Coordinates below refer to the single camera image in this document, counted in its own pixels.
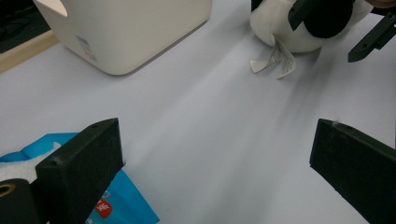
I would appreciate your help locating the blue wet wipes pack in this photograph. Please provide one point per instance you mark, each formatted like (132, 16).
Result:
(130, 205)

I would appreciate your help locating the panda plush toy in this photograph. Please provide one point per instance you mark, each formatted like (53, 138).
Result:
(280, 28)

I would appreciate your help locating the white table sheet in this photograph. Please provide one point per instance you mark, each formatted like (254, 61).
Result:
(202, 124)

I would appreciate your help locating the wooden table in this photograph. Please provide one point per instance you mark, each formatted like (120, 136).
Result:
(21, 53)

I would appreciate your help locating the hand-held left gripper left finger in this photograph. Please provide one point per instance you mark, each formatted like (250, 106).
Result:
(81, 168)

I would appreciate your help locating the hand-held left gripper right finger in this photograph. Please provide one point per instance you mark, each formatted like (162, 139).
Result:
(358, 168)

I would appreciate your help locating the white storage box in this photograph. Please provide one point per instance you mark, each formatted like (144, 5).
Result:
(130, 31)

